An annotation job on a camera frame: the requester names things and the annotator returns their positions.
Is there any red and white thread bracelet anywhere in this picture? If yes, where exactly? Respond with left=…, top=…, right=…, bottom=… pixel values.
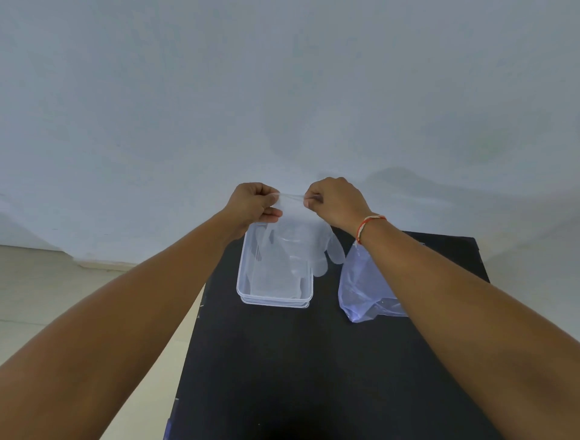
left=356, top=214, right=387, bottom=245

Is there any person's right forearm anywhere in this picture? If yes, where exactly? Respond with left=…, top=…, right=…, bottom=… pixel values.
left=356, top=217, right=580, bottom=440

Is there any black table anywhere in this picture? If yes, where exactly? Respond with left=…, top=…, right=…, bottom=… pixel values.
left=163, top=226, right=504, bottom=440

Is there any person's left hand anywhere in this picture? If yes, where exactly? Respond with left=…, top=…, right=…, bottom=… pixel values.
left=221, top=182, right=283, bottom=239

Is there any person's right hand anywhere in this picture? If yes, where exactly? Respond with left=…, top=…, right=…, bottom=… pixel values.
left=303, top=177, right=374, bottom=237

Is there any clear plastic bag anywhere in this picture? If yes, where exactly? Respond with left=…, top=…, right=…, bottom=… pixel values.
left=337, top=241, right=408, bottom=323

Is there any clear plastic rectangular container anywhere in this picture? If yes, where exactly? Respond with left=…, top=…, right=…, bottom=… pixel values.
left=236, top=221, right=314, bottom=309

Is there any clear disposable plastic glove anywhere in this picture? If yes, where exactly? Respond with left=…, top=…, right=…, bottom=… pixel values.
left=254, top=192, right=346, bottom=278

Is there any person's left forearm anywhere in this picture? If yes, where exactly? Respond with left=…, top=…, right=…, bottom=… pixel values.
left=0, top=211, right=247, bottom=440

